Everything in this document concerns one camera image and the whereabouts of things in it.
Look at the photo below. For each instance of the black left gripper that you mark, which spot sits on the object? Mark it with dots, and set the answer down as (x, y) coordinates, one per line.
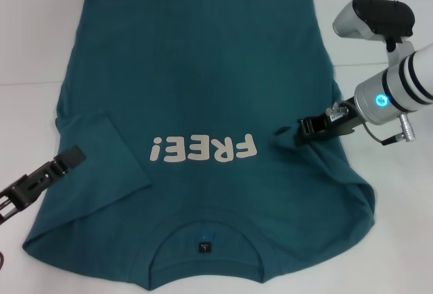
(30, 186)

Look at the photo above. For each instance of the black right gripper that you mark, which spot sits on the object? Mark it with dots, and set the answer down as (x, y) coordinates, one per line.
(328, 125)

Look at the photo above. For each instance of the teal blue FREE t-shirt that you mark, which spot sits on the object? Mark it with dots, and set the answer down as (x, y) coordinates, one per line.
(203, 71)

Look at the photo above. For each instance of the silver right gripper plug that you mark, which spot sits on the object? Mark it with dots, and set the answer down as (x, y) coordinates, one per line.
(336, 109)

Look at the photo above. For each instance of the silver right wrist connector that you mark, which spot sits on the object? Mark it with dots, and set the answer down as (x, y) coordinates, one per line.
(407, 127)

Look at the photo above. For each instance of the silver right camera bracket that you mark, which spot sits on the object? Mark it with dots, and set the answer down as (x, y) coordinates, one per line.
(400, 54)

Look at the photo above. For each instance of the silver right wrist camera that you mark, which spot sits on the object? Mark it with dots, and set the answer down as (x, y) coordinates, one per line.
(368, 17)

